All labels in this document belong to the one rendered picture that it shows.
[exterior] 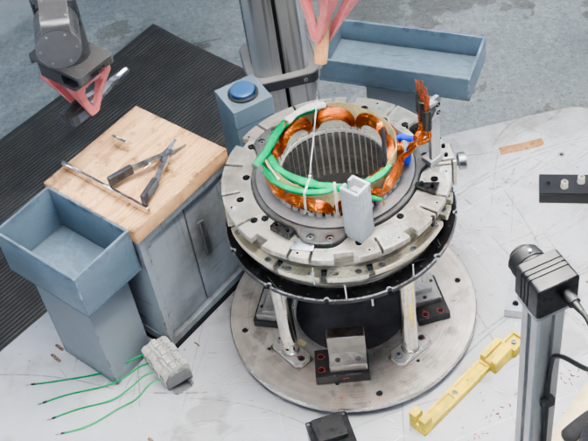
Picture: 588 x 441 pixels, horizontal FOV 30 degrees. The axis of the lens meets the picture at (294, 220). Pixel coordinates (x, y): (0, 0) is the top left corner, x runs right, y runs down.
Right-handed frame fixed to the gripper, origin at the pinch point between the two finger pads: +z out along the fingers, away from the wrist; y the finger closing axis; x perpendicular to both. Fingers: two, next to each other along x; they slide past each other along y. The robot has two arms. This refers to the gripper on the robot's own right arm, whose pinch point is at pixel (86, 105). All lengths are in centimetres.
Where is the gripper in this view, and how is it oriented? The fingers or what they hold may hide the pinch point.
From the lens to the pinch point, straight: 157.6
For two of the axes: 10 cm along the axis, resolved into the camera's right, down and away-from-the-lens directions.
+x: 6.1, -6.2, 4.9
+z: 1.0, 6.8, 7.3
